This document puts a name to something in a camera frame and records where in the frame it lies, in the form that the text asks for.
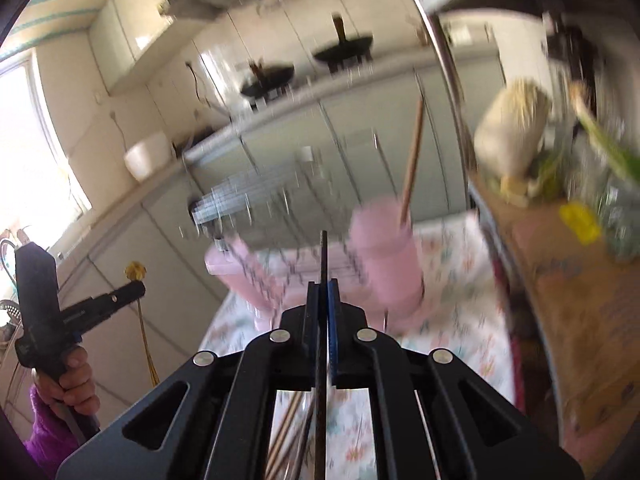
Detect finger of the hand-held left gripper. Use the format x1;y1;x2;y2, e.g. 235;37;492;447
62;280;147;334

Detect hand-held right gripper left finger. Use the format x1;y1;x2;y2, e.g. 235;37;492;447
56;281;322;480

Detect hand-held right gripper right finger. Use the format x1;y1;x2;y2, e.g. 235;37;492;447
326;280;586;480

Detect black chopstick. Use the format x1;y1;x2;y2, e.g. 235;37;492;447
311;230;329;480

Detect pink plastic cup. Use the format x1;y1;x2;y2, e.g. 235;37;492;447
349;197;427;332
204;237;287;330

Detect person's left forearm purple sleeve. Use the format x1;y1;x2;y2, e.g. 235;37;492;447
27;385;81;478

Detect person's left hand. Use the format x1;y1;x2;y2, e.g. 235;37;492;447
36;346;97;417

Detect floral printed cloth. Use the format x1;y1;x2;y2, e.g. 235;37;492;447
199;214;517;480

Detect window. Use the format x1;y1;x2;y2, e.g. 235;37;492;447
0;57;94;253

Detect white rice cooker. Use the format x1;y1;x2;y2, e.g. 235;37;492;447
123;130;174;183

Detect small black appliance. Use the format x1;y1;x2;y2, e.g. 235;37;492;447
171;126;217;155

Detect grey-green base cabinets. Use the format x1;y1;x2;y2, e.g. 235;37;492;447
0;55;507;441

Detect cardboard box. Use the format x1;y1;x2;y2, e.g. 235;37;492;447
469;180;640;438

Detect black wok with lid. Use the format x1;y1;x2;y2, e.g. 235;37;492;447
239;59;297;107

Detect napa cabbage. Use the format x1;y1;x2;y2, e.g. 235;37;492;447
473;76;554;182

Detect steel storage shelf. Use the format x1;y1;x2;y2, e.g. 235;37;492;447
394;0;556;226

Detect white upper kitchen cabinets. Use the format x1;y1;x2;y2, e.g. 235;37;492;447
89;0;182;95

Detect green onions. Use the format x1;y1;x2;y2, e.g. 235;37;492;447
569;81;640;187

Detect black blender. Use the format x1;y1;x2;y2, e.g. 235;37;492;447
546;14;603;113

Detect gold flower-handled spoon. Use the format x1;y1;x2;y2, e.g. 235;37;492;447
124;261;162;387

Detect metal wire dish rack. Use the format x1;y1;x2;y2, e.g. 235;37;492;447
191;130;397;283

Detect black power cord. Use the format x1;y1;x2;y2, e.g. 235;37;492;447
184;61;213;113

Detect black wok with wooden handle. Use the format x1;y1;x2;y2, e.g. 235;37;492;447
311;13;376;71

